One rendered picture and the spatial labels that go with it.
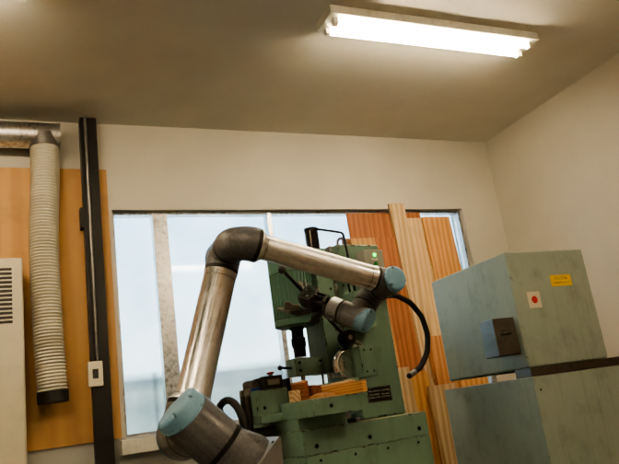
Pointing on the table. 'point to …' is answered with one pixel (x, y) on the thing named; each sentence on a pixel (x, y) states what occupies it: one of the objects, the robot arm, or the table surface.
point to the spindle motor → (282, 290)
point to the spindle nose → (298, 342)
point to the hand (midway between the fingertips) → (287, 295)
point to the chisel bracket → (304, 366)
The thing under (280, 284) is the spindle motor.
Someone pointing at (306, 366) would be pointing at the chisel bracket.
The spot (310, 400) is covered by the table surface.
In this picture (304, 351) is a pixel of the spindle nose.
